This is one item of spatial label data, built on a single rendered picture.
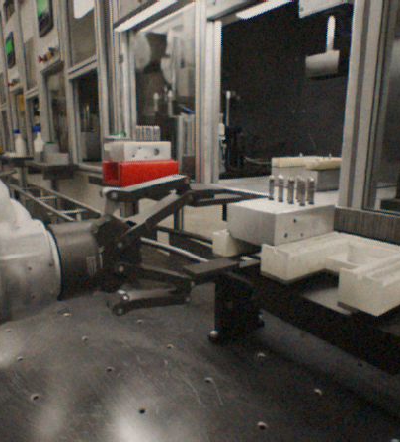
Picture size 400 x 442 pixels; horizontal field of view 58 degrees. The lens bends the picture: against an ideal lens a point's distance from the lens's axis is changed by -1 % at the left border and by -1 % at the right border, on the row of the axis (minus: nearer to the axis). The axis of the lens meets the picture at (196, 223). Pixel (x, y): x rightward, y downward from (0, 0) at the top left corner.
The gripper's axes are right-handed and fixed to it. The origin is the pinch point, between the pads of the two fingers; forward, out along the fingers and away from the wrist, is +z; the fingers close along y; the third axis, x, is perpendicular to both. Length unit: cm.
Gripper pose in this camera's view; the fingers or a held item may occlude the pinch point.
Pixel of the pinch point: (217, 234)
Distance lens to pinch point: 46.2
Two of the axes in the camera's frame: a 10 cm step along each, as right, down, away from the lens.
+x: -5.7, -1.8, 8.0
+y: 0.0, -9.8, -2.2
